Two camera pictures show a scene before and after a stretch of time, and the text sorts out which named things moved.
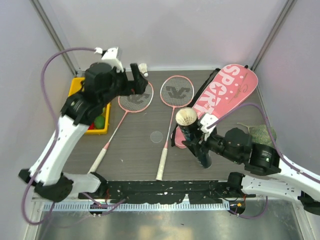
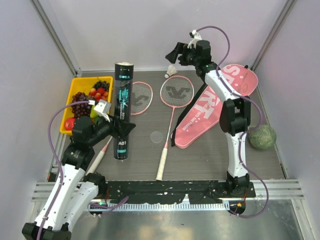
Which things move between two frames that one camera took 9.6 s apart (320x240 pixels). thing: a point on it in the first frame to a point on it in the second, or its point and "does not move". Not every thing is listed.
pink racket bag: x=231 y=83 does not move
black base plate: x=166 y=192 does not move
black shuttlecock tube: x=191 y=135 to x=123 y=83
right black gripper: x=197 y=143 to x=180 y=49
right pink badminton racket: x=176 y=91 does not move
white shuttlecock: x=186 y=117 to x=124 y=63
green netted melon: x=260 y=134 does not move
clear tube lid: x=156 y=136 does not move
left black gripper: x=132 y=87 to x=125 y=128
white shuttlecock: x=143 y=68 to x=171 y=71
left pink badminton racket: x=129 y=104 does not move
